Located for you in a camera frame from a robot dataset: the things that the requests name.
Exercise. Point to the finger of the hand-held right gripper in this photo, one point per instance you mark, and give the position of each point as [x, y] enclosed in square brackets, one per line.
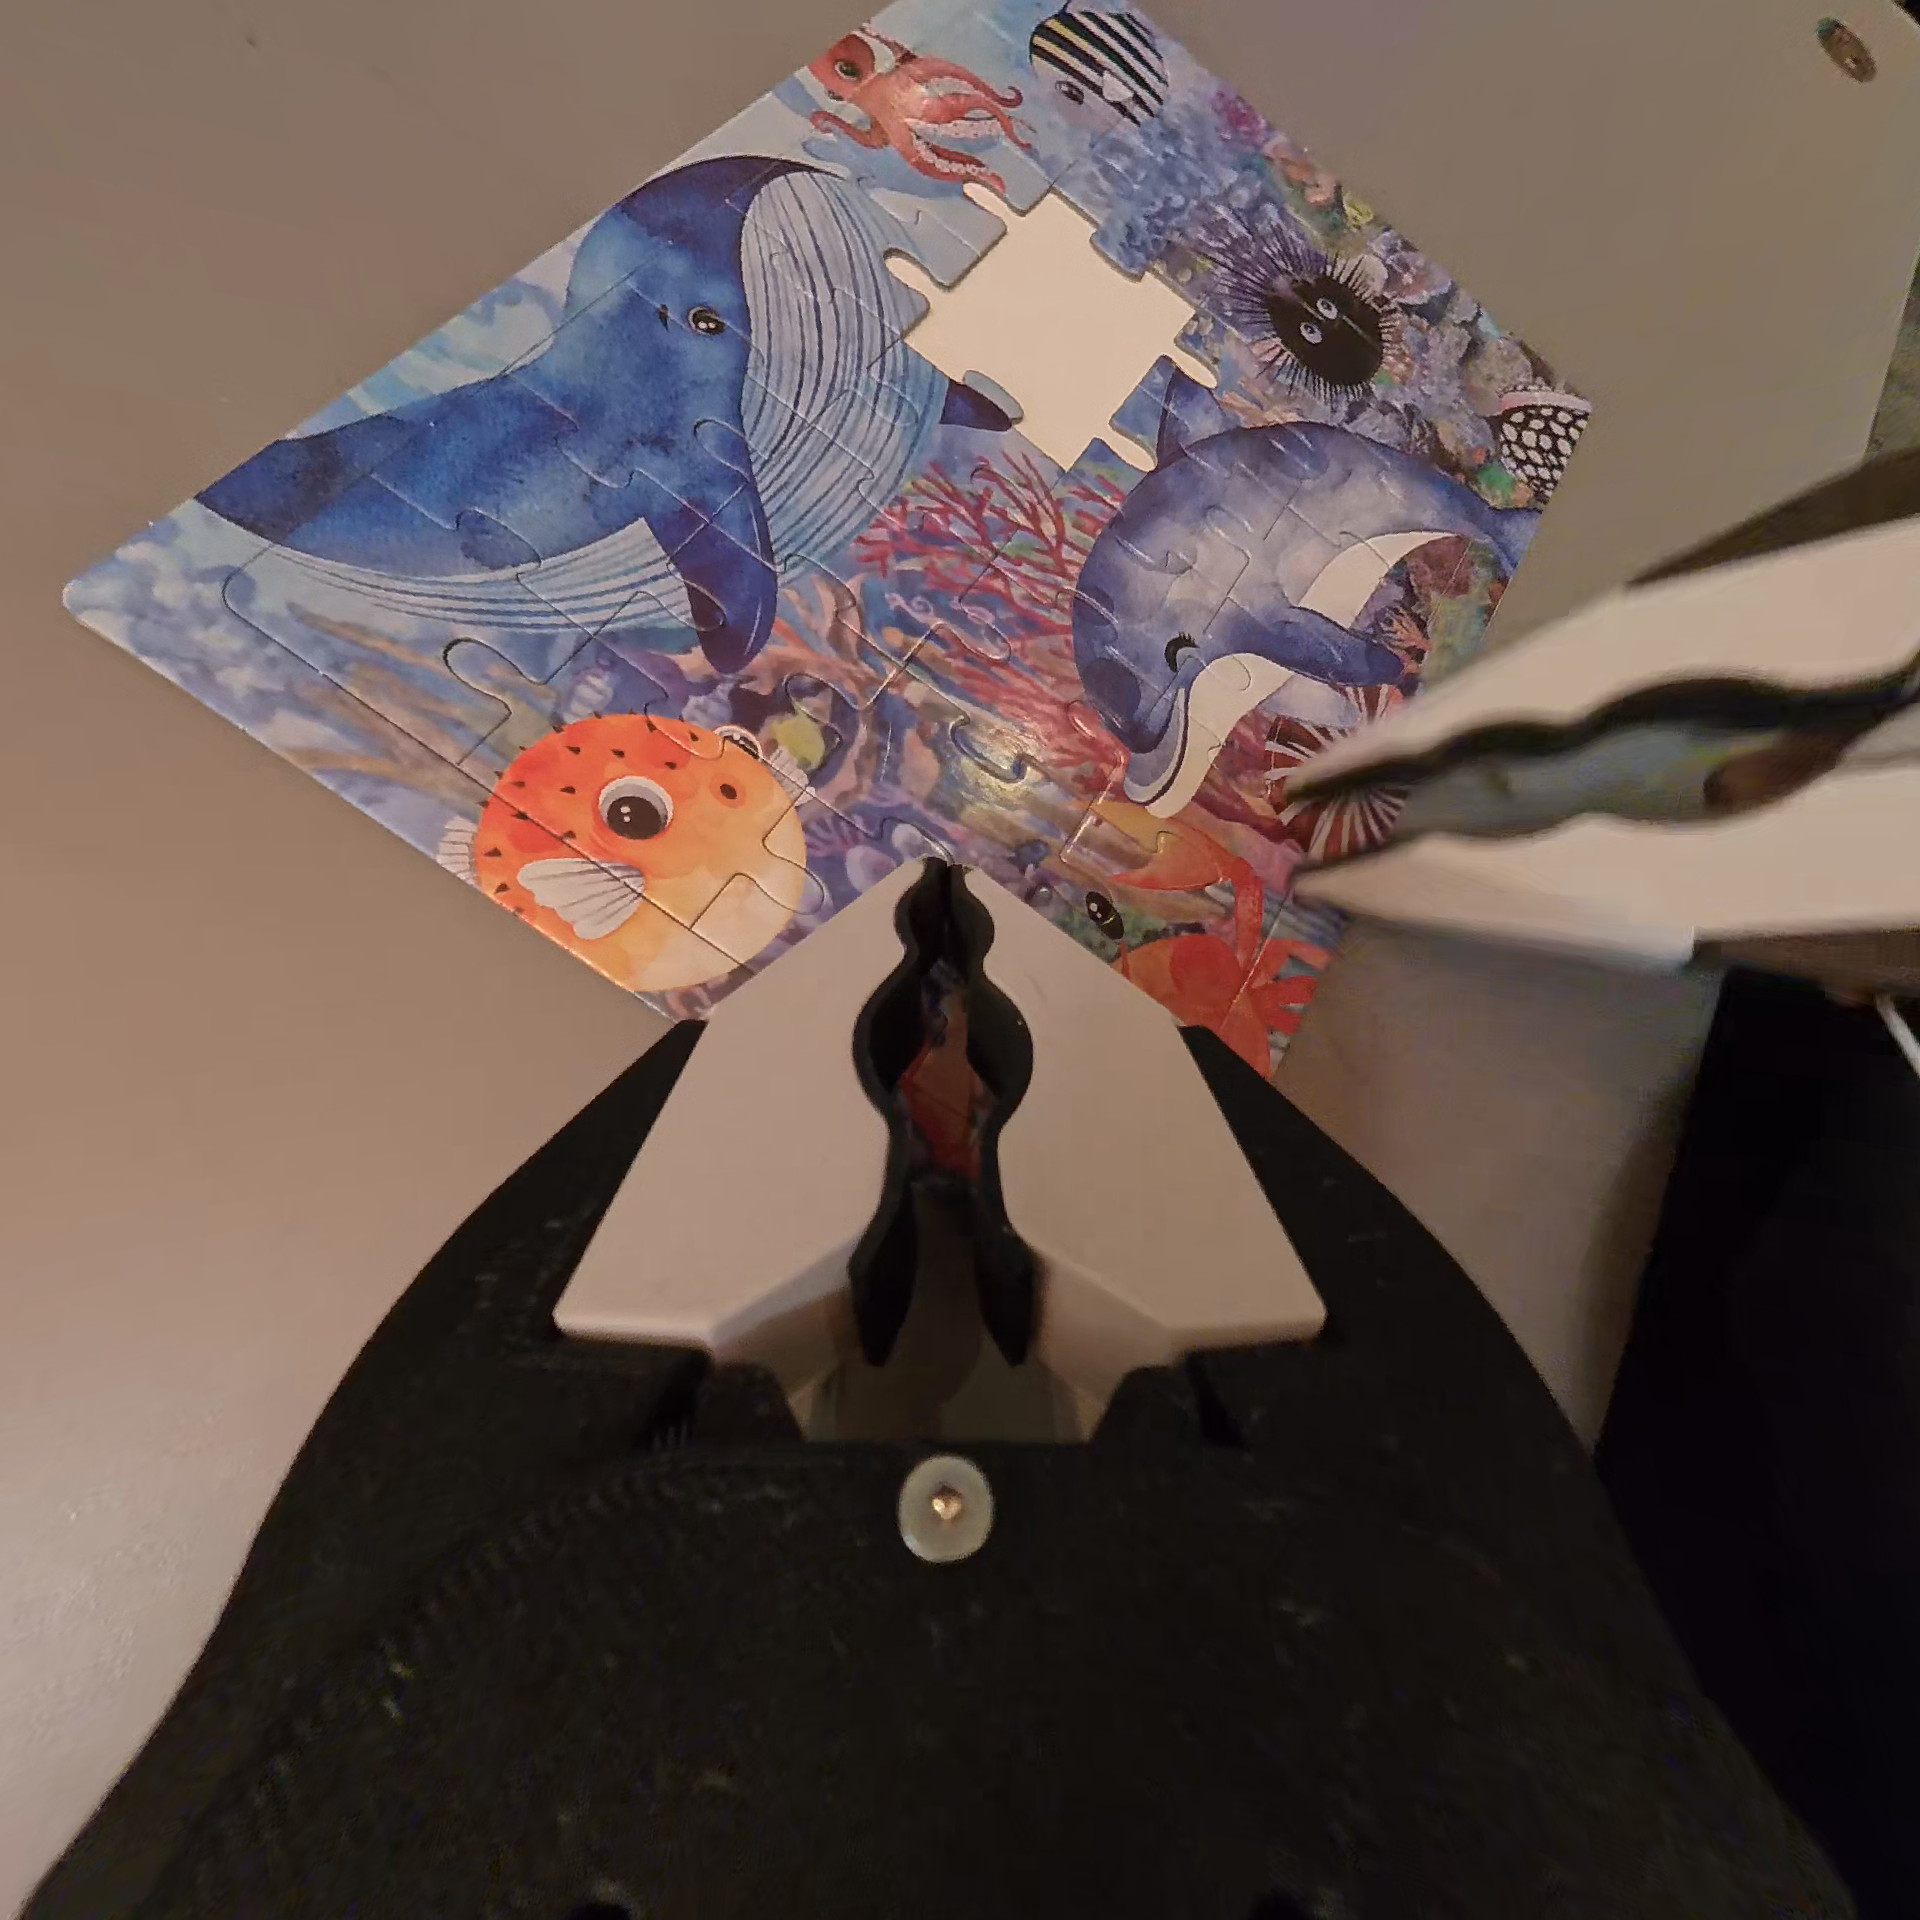
[1652, 887]
[1681, 643]

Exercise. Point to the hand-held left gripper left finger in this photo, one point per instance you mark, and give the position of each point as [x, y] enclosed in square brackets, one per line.
[706, 1200]

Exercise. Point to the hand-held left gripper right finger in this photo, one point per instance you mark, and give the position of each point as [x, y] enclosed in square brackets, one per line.
[1169, 1200]

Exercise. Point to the assembled sea jigsaw puzzle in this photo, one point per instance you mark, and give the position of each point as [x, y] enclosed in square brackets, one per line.
[674, 419]

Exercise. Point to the round metal table fitting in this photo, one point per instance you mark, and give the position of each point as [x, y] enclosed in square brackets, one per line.
[1845, 43]

